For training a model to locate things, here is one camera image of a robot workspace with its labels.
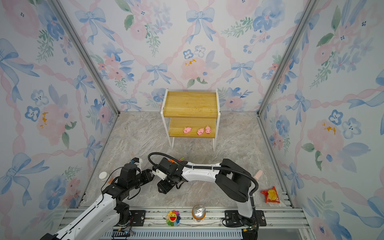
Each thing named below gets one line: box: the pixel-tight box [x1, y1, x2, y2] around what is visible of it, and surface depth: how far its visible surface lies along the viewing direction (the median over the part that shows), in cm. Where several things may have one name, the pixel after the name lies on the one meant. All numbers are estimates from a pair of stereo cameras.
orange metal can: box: [192, 204, 207, 223], surface depth 68 cm
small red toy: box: [260, 186, 281, 204], surface depth 80 cm
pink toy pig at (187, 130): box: [183, 127, 192, 134], surface depth 89 cm
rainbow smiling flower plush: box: [165, 210, 181, 227], surface depth 75 cm
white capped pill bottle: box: [98, 171, 109, 181], surface depth 82 cm
